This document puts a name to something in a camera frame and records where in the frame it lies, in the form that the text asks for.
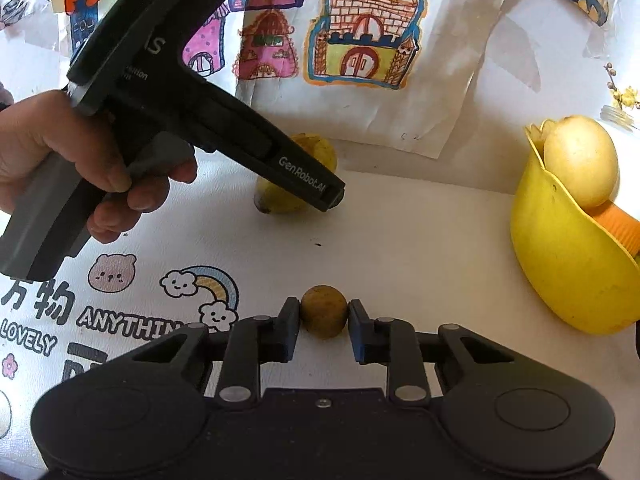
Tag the pale yellow pear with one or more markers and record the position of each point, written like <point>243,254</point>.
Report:
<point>580,162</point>

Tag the yellow flowers in glass jar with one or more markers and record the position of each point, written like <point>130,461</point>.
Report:
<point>625,97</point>

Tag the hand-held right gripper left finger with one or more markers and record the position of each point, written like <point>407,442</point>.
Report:
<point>290,332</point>

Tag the yellow plastic bowl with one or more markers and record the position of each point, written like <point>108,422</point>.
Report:
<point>560,270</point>

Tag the yellow pear with dark spot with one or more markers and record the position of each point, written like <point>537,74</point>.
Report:
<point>320,152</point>

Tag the paper drawing of colourful houses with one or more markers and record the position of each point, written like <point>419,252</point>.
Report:
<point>450,75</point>

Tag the printed white tablecloth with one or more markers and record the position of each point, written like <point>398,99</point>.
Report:
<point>400,250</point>

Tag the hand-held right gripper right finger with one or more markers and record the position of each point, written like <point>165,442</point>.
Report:
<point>356,334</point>

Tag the paper drawing of a figure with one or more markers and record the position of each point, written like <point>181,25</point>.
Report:
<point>22,5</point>

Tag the person's left hand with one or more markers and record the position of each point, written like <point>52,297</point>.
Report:
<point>35,130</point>

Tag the small brown round fruit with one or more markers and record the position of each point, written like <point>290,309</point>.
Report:
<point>324,312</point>

